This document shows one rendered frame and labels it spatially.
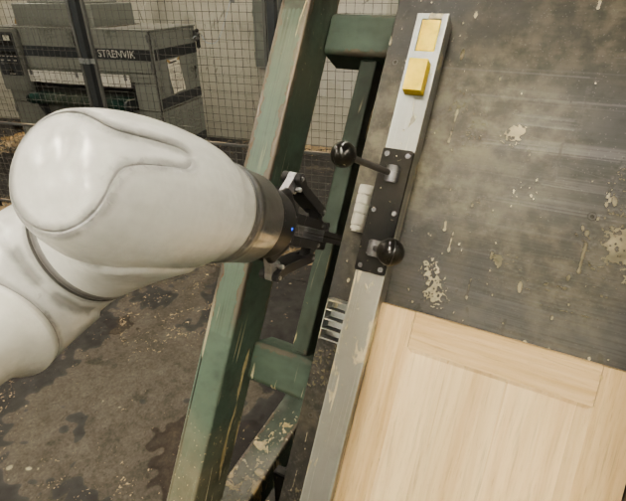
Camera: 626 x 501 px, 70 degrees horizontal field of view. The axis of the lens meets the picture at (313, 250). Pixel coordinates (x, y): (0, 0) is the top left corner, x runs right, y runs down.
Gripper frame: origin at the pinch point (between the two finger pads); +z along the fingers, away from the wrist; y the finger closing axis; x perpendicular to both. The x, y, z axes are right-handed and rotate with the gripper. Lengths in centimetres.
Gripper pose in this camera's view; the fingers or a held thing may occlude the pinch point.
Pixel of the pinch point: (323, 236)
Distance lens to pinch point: 62.8
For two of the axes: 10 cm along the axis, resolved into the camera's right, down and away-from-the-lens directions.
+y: -2.3, 9.7, 0.4
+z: 3.9, 0.6, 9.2
